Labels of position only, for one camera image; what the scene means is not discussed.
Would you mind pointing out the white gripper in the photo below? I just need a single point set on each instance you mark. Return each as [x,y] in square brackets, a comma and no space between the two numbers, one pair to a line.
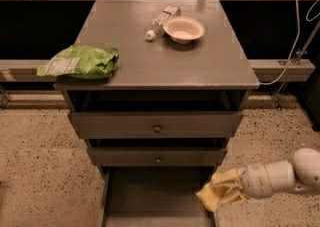
[254,181]

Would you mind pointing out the yellow sponge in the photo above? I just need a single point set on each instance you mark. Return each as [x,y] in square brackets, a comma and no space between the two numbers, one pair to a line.
[210,195]

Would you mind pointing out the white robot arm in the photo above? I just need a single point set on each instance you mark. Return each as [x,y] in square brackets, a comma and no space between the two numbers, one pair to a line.
[301,176]

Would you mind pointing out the round top drawer knob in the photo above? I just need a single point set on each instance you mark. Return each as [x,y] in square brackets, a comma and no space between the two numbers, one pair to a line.
[157,128]

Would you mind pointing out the grey wooden drawer cabinet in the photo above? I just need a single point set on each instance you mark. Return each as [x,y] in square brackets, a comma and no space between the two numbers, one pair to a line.
[211,74]

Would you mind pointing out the grey open bottom drawer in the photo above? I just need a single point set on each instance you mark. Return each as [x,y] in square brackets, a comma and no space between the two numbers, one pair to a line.
[154,197]

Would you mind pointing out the grey middle drawer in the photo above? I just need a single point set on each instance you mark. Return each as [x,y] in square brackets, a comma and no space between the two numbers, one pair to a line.
[145,156]

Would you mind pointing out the grey top drawer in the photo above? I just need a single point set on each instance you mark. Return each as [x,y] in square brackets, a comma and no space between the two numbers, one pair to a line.
[139,125]

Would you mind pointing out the white paper bowl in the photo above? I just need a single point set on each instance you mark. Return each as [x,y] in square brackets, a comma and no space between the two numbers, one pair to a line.
[183,30]

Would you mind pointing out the clear plastic water bottle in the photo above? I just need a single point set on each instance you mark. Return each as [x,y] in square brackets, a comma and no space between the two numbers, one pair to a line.
[156,28]

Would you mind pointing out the green chip bag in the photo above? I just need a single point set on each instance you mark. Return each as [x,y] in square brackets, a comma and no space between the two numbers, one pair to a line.
[81,61]

